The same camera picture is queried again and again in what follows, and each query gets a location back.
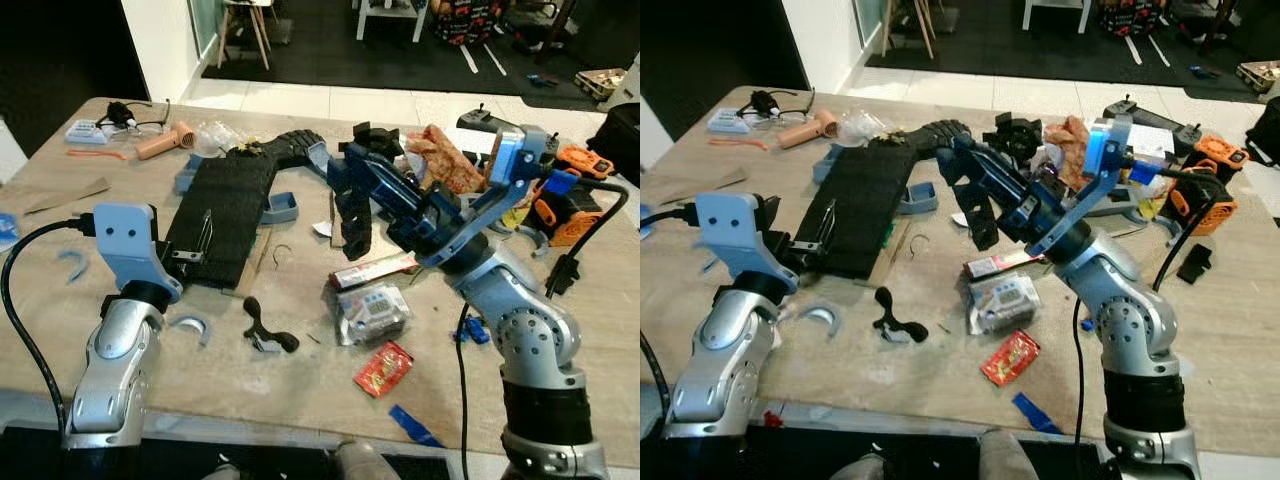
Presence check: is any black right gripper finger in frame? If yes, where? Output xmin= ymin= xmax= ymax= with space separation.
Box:
xmin=338 ymin=185 xmax=377 ymax=263
xmin=963 ymin=185 xmax=1001 ymax=251
xmin=327 ymin=140 xmax=386 ymax=196
xmin=942 ymin=135 xmax=1001 ymax=189

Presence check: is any black gear shaped part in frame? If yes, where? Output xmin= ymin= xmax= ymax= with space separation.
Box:
xmin=352 ymin=122 xmax=405 ymax=161
xmin=995 ymin=112 xmax=1046 ymax=156

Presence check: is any black ribbed foam mat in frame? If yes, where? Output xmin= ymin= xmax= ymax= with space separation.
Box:
xmin=800 ymin=120 xmax=966 ymax=281
xmin=163 ymin=130 xmax=328 ymax=291

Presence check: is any red white flat box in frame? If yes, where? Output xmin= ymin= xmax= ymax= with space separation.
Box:
xmin=962 ymin=248 xmax=1046 ymax=281
xmin=328 ymin=252 xmax=421 ymax=291

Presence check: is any brown patterned cloth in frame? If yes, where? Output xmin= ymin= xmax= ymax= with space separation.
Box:
xmin=405 ymin=125 xmax=488 ymax=196
xmin=1043 ymin=115 xmax=1093 ymax=186

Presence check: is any blue grey plastic block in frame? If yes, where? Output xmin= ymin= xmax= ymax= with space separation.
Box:
xmin=812 ymin=143 xmax=843 ymax=186
xmin=175 ymin=153 xmax=204 ymax=196

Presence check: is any blue grey plastic tray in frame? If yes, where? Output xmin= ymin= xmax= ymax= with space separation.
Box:
xmin=262 ymin=192 xmax=300 ymax=225
xmin=900 ymin=182 xmax=940 ymax=216

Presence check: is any grey curved plastic piece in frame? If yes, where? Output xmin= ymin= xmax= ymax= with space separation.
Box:
xmin=800 ymin=305 xmax=847 ymax=338
xmin=168 ymin=314 xmax=214 ymax=348

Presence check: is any brown cardboard scrap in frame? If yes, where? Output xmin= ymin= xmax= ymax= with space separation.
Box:
xmin=24 ymin=177 xmax=112 ymax=216
xmin=690 ymin=167 xmax=749 ymax=193

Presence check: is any silver packet with timer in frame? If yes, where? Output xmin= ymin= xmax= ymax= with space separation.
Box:
xmin=333 ymin=284 xmax=412 ymax=347
xmin=965 ymin=272 xmax=1041 ymax=336

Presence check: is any black curved plastic part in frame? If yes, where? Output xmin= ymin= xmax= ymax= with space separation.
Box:
xmin=243 ymin=297 xmax=301 ymax=355
xmin=873 ymin=287 xmax=930 ymax=344

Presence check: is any clear plastic bag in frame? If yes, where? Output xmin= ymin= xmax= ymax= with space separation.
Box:
xmin=838 ymin=110 xmax=886 ymax=146
xmin=195 ymin=119 xmax=244 ymax=156

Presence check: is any blue curved plastic piece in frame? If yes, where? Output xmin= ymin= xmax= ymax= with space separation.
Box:
xmin=55 ymin=250 xmax=92 ymax=284

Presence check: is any black floor rug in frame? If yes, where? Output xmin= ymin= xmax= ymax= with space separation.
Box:
xmin=200 ymin=0 xmax=641 ymax=113
xmin=865 ymin=0 xmax=1280 ymax=104

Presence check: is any black remote controller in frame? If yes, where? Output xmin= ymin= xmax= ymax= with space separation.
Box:
xmin=1103 ymin=96 xmax=1201 ymax=141
xmin=457 ymin=104 xmax=523 ymax=136

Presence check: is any white blue small box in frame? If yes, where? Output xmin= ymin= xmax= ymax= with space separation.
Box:
xmin=706 ymin=108 xmax=753 ymax=136
xmin=64 ymin=119 xmax=111 ymax=147

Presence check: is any wooden stool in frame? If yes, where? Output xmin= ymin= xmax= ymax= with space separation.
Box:
xmin=217 ymin=0 xmax=278 ymax=71
xmin=880 ymin=0 xmax=936 ymax=59

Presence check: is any red snack packet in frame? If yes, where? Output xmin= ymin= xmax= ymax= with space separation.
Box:
xmin=353 ymin=341 xmax=415 ymax=399
xmin=980 ymin=330 xmax=1041 ymax=388

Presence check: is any orange black handheld device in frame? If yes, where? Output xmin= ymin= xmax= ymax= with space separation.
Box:
xmin=1165 ymin=175 xmax=1238 ymax=237
xmin=528 ymin=188 xmax=607 ymax=248
xmin=1195 ymin=134 xmax=1251 ymax=171

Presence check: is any black plastic clip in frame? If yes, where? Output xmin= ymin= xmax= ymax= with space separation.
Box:
xmin=1177 ymin=244 xmax=1214 ymax=285
xmin=546 ymin=254 xmax=583 ymax=299

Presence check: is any white side table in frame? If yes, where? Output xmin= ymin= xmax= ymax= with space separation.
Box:
xmin=1022 ymin=0 xmax=1094 ymax=33
xmin=355 ymin=0 xmax=431 ymax=43

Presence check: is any colourful printed box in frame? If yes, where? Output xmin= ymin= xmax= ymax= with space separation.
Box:
xmin=430 ymin=0 xmax=506 ymax=46
xmin=1098 ymin=0 xmax=1166 ymax=36

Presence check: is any black bag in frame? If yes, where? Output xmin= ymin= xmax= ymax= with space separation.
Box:
xmin=588 ymin=100 xmax=641 ymax=188
xmin=1243 ymin=93 xmax=1280 ymax=168

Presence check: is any blue tape strip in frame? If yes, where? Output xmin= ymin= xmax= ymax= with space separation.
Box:
xmin=1010 ymin=392 xmax=1066 ymax=436
xmin=389 ymin=404 xmax=447 ymax=449

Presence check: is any small wooden pallet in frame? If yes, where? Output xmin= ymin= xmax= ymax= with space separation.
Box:
xmin=574 ymin=67 xmax=628 ymax=102
xmin=1236 ymin=60 xmax=1280 ymax=93

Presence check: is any grey robot right leg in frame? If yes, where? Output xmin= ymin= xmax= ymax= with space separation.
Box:
xmin=333 ymin=440 xmax=401 ymax=480
xmin=978 ymin=430 xmax=1046 ymax=480

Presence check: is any grey-blue left wrist camera mount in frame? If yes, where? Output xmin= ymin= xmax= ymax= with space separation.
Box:
xmin=695 ymin=192 xmax=798 ymax=296
xmin=93 ymin=203 xmax=184 ymax=303

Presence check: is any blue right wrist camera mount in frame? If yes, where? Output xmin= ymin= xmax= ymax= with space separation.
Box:
xmin=1025 ymin=113 xmax=1136 ymax=259
xmin=420 ymin=125 xmax=561 ymax=269

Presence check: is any peach plastic handle tool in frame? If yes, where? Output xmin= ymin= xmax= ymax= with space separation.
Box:
xmin=137 ymin=121 xmax=197 ymax=162
xmin=778 ymin=110 xmax=841 ymax=151

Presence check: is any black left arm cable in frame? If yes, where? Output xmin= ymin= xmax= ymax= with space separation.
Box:
xmin=640 ymin=203 xmax=698 ymax=401
xmin=0 ymin=218 xmax=96 ymax=431

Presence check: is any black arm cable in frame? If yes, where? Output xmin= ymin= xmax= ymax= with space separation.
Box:
xmin=640 ymin=203 xmax=698 ymax=401
xmin=0 ymin=218 xmax=96 ymax=431
xmin=455 ymin=175 xmax=633 ymax=480
xmin=1070 ymin=165 xmax=1241 ymax=480

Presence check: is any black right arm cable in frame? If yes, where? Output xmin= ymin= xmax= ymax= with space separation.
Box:
xmin=1070 ymin=165 xmax=1241 ymax=480
xmin=455 ymin=175 xmax=633 ymax=480

